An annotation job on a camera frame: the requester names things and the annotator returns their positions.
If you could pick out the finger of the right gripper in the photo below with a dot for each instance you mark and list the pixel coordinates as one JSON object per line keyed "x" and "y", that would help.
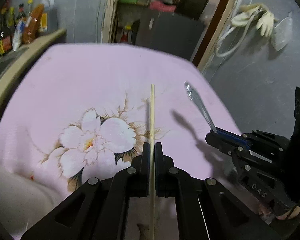
{"x": 226, "y": 142}

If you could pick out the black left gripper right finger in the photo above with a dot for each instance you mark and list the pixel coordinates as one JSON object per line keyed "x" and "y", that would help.
{"x": 205, "y": 208}

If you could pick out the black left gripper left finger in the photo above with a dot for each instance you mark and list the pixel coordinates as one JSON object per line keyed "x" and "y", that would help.
{"x": 98, "y": 209}

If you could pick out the thin wooden chopstick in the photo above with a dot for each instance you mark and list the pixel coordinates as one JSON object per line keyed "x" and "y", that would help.
{"x": 152, "y": 166}

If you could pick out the steel spoon bowl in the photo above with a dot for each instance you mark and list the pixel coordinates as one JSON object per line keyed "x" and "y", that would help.
{"x": 194, "y": 96}

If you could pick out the right hand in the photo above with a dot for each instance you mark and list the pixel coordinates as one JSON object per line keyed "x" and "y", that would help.
{"x": 267, "y": 214}

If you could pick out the white plastic utensil holder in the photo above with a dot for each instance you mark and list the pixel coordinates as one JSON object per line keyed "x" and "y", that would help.
{"x": 23, "y": 202}

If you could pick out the pink floral tablecloth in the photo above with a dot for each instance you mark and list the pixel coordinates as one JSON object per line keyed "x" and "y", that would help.
{"x": 82, "y": 111}

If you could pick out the dark cabinet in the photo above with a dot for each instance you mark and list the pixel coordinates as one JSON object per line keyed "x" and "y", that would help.
{"x": 169, "y": 32}

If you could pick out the clear plastic bag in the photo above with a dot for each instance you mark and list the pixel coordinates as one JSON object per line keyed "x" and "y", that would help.
{"x": 282, "y": 33}

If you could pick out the white rubber glove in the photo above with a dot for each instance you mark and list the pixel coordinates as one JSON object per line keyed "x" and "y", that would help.
{"x": 255, "y": 12}

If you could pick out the wooden counter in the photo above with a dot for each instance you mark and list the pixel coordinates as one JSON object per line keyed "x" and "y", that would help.
{"x": 21, "y": 60}

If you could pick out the condiment bottles group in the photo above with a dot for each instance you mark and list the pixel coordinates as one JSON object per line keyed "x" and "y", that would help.
{"x": 24, "y": 27}

